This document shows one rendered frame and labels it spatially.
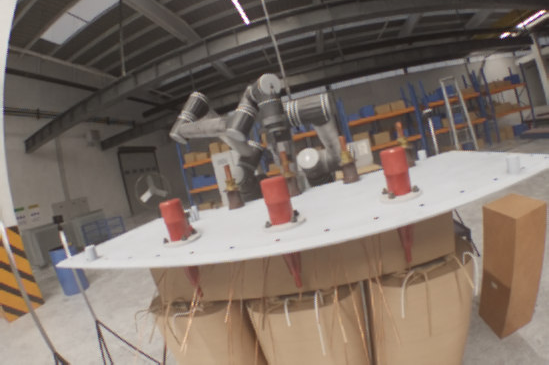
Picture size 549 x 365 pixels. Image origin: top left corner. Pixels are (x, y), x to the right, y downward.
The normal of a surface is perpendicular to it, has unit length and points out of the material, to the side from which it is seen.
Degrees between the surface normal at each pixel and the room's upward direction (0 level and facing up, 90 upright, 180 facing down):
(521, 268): 90
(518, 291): 90
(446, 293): 90
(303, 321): 90
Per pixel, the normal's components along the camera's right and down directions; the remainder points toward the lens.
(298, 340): -0.15, 0.04
